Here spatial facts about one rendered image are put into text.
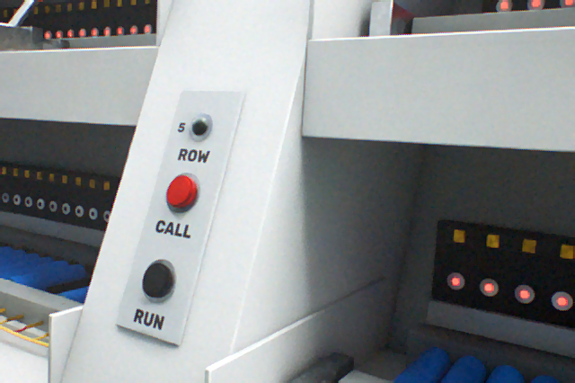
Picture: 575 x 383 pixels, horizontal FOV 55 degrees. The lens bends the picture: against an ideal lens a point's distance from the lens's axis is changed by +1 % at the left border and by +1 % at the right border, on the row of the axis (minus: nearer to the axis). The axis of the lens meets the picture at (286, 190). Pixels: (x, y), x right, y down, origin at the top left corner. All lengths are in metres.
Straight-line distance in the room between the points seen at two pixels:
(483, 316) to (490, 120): 0.17
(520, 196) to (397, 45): 0.20
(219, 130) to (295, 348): 0.11
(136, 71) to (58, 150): 0.37
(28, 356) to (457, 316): 0.27
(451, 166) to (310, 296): 0.18
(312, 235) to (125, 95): 0.14
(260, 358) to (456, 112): 0.14
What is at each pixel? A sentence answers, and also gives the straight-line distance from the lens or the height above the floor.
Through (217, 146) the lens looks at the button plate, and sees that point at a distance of 0.27.
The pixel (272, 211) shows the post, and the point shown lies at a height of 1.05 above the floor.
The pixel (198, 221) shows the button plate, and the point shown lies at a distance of 0.26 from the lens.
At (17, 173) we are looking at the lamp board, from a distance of 0.66.
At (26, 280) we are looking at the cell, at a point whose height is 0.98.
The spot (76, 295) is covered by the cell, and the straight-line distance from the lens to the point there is 0.44.
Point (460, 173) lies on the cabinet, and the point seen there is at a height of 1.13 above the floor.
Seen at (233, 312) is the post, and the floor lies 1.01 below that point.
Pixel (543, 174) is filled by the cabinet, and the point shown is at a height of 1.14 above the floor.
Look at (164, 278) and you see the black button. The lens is 0.26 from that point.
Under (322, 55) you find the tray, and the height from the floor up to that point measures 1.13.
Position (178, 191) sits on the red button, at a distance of 0.27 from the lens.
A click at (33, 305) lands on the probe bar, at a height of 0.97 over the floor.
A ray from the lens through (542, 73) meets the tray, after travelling 0.23.
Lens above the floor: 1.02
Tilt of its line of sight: 10 degrees up
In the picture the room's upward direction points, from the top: 13 degrees clockwise
